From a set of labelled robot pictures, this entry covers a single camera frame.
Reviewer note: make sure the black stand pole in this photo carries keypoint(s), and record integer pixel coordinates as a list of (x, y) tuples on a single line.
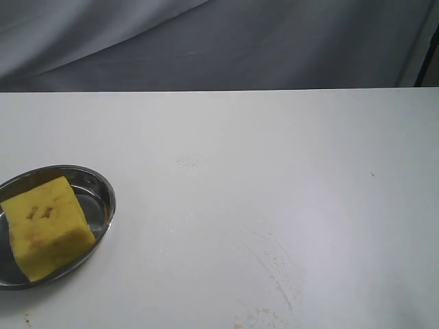
[(427, 61)]

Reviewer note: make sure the grey backdrop cloth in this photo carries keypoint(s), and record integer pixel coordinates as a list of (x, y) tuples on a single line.
[(61, 46)]

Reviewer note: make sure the yellow sponge block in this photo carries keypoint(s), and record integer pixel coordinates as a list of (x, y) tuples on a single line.
[(47, 228)]

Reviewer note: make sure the round steel dish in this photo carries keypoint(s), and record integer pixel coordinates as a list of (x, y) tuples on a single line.
[(96, 197)]

